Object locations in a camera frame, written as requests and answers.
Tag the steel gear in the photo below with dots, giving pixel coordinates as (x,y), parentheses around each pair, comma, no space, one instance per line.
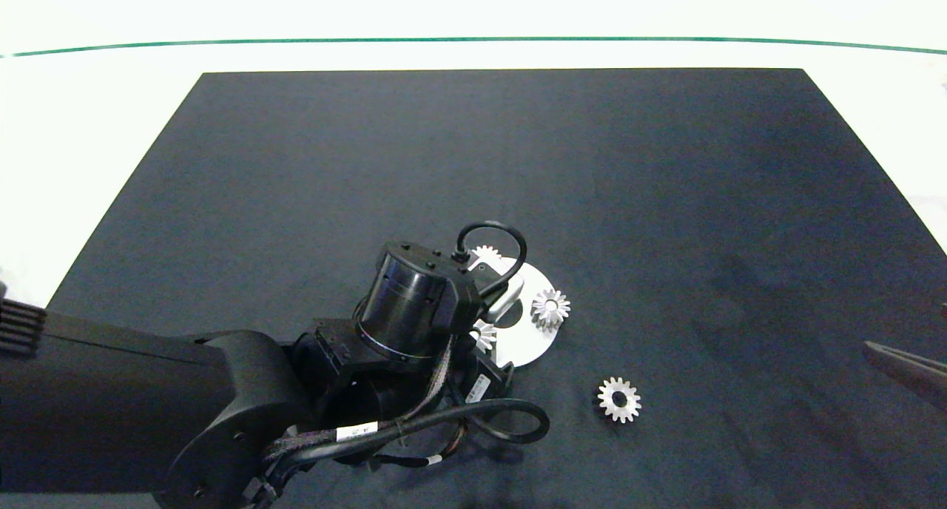
(484,339)
(629,402)
(489,254)
(560,313)

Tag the round white plate with pins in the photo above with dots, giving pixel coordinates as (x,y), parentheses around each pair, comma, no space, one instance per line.
(530,343)

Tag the dark mat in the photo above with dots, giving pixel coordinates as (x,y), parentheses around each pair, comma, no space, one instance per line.
(562,161)

